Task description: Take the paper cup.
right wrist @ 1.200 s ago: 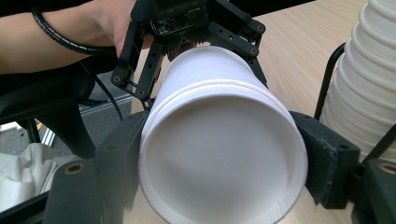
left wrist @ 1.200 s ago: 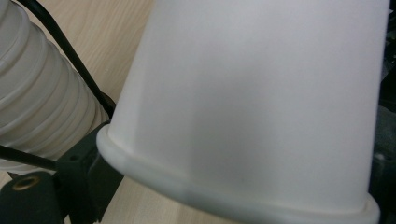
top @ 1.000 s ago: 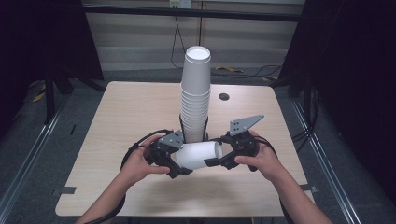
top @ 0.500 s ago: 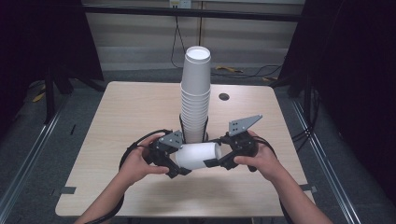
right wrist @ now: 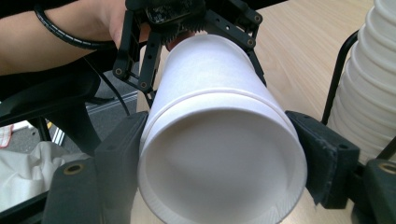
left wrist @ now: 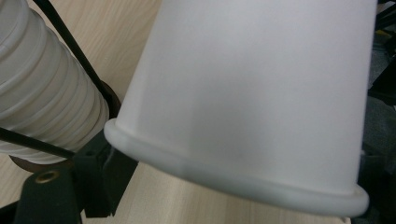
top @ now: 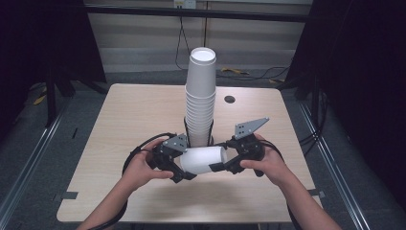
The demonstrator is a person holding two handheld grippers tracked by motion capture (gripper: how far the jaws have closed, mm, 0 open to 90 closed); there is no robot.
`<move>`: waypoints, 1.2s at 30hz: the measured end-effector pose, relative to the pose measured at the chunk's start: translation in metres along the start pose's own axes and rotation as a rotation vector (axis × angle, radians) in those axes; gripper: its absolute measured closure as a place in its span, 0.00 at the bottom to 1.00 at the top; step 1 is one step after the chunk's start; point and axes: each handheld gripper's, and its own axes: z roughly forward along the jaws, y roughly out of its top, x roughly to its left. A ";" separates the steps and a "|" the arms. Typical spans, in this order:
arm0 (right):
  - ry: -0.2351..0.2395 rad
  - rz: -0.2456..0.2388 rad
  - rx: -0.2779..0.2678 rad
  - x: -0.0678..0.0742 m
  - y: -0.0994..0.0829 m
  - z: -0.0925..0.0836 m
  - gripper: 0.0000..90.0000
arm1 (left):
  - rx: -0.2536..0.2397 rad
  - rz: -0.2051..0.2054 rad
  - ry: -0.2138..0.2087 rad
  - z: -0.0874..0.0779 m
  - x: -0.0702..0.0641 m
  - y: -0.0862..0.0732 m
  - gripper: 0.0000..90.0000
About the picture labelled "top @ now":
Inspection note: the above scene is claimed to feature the black cable bundle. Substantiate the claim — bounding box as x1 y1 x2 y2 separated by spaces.
299 90 330 158

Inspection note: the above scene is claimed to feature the black curtain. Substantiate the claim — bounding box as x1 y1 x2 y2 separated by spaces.
0 0 109 143
284 0 406 210

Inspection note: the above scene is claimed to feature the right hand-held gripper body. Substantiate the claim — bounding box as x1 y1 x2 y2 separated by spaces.
223 117 271 178

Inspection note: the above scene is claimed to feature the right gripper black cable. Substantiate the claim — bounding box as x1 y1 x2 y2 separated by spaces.
260 138 303 230

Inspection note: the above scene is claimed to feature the black hanging cable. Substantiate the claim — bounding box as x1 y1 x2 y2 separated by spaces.
174 14 192 71

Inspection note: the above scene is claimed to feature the yellow floor tape piece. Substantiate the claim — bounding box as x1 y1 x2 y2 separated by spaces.
220 66 250 77
32 86 48 106

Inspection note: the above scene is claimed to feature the stack of white cups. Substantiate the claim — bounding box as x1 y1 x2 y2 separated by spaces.
184 47 217 149

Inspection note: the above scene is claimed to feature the white wall socket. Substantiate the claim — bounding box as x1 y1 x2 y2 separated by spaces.
173 0 197 10

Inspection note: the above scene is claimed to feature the person's right hand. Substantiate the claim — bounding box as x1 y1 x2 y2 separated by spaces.
239 132 297 189

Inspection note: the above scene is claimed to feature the person's left hand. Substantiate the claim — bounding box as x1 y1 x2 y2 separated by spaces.
122 137 175 194

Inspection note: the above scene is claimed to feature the black wire cup holder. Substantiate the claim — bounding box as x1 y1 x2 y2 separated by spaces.
183 116 215 149

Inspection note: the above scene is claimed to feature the metal floor rail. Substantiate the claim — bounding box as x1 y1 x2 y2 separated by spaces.
298 101 372 230
0 103 66 223

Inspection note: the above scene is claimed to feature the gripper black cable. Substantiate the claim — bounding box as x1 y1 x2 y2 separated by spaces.
87 131 177 230
260 138 303 230

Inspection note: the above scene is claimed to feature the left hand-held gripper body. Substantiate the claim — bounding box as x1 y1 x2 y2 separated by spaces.
146 132 190 185

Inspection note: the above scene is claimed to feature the thin black vertical cable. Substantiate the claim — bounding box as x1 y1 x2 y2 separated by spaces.
203 1 210 48

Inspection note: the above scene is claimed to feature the black horizontal bar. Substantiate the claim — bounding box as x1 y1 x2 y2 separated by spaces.
83 4 313 24

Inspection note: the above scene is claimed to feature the white paper cup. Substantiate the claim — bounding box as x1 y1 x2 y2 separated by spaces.
179 145 229 175

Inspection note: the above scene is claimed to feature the black floor cable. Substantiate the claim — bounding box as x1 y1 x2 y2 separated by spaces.
215 65 291 81

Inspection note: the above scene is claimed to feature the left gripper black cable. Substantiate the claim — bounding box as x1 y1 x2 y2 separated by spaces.
87 131 177 230

